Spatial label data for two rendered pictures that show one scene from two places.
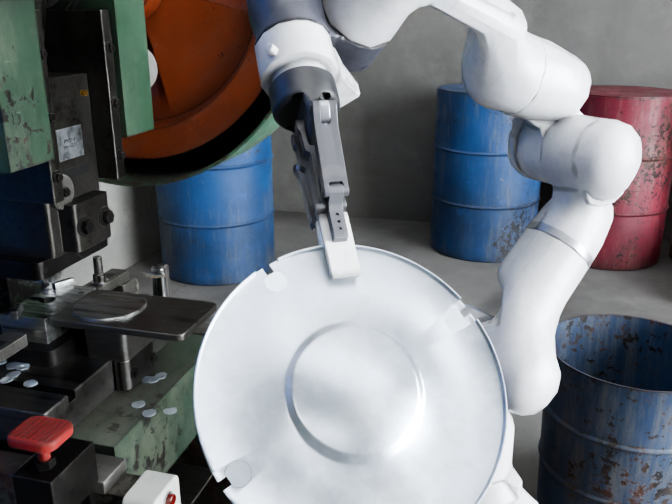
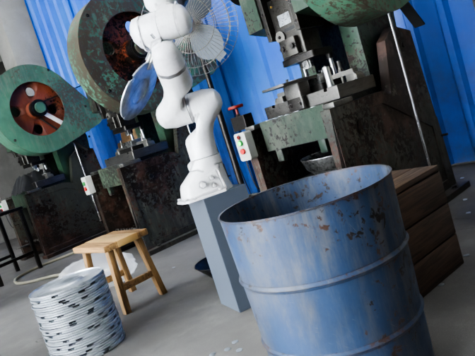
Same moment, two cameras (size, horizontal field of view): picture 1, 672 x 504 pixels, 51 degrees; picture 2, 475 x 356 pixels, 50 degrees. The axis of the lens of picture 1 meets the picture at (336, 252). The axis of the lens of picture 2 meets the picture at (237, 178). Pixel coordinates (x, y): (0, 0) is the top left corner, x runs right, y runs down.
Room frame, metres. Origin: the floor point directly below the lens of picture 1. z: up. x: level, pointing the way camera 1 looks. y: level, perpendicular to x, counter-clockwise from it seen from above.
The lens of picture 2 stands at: (2.11, -1.81, 0.68)
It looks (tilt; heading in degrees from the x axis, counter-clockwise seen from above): 6 degrees down; 123
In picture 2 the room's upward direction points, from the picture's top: 17 degrees counter-clockwise
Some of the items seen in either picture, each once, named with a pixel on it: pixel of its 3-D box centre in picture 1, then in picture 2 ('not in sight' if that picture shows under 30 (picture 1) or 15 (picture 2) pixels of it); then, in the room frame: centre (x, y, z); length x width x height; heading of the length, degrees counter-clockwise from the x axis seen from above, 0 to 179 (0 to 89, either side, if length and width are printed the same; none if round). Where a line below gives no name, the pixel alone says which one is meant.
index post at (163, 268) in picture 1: (161, 285); (327, 75); (1.30, 0.35, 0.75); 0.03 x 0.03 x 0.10; 75
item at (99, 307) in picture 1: (138, 343); (293, 95); (1.11, 0.35, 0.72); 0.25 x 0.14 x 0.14; 75
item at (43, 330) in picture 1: (51, 311); (313, 80); (1.16, 0.51, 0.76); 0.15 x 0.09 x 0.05; 165
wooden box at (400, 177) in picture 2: not in sight; (370, 236); (1.49, -0.19, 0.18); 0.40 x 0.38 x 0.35; 71
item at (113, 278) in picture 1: (102, 279); (342, 71); (1.32, 0.47, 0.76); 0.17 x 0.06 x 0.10; 165
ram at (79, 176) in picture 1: (48, 158); (291, 24); (1.15, 0.48, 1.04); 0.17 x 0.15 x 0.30; 75
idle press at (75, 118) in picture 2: not in sight; (66, 155); (-2.14, 1.72, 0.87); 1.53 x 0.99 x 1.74; 78
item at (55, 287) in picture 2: not in sight; (66, 282); (0.39, -0.58, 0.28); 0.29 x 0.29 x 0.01
